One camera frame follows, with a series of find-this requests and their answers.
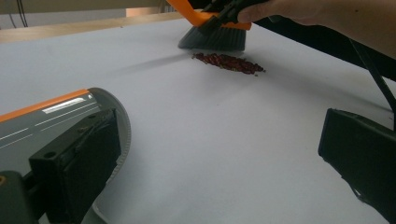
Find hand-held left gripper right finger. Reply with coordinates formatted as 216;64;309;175
318;107;396;223

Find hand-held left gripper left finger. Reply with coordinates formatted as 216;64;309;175
28;108;122;224

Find orange brush with grey bristles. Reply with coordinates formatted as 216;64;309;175
166;0;252;51

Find red beans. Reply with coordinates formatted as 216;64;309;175
191;51;266;77

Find grey dustpan with orange edge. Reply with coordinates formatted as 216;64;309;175
0;87;133;224

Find white board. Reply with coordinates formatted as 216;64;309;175
0;17;396;224

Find wooden table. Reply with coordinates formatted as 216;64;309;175
0;11;188;45

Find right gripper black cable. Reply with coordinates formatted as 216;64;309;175
348;38;396;114

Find bundle of floor cables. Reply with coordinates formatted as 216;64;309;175
8;0;30;28

